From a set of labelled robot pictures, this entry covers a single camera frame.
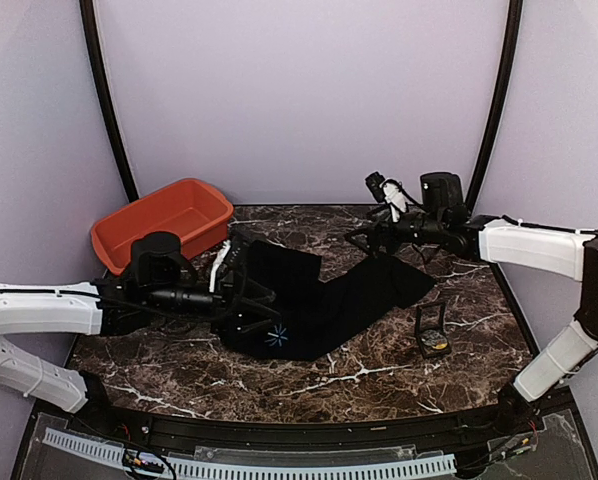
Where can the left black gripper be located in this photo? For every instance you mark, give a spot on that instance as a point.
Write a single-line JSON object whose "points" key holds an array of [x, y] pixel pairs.
{"points": [[227, 320]]}

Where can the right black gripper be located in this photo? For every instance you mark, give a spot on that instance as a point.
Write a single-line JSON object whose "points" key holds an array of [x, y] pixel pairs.
{"points": [[386, 228]]}

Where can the black t-shirt with blue logo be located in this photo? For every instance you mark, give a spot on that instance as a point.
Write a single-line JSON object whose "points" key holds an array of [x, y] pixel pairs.
{"points": [[317, 317]]}

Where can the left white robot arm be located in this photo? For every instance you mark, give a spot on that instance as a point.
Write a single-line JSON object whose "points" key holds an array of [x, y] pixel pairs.
{"points": [[158, 283]]}

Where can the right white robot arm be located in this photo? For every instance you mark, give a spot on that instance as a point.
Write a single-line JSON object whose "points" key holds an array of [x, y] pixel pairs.
{"points": [[442, 218]]}

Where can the orange plastic tub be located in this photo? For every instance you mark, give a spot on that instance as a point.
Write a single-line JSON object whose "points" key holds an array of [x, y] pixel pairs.
{"points": [[195, 211]]}

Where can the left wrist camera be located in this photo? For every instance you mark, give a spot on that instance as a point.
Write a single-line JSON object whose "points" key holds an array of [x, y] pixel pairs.
{"points": [[231, 256]]}

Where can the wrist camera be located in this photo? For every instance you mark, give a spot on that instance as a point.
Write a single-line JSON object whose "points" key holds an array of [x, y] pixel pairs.
{"points": [[389, 192], [231, 256]]}

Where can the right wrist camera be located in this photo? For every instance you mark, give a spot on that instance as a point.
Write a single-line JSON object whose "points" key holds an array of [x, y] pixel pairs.
{"points": [[389, 192]]}

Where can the white slotted cable duct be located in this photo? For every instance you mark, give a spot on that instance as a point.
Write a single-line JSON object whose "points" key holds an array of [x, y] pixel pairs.
{"points": [[224, 463]]}

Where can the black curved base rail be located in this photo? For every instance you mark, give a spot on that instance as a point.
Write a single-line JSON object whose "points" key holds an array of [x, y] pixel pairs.
{"points": [[553, 444]]}

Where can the right black frame post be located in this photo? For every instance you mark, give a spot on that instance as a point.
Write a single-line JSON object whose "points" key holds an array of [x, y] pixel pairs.
{"points": [[500, 90]]}

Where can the black frame post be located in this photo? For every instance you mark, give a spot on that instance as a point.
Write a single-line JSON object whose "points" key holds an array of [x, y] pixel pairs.
{"points": [[500, 90], [99, 75]]}

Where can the left black frame post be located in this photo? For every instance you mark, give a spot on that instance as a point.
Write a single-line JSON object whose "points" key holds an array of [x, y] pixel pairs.
{"points": [[99, 75]]}

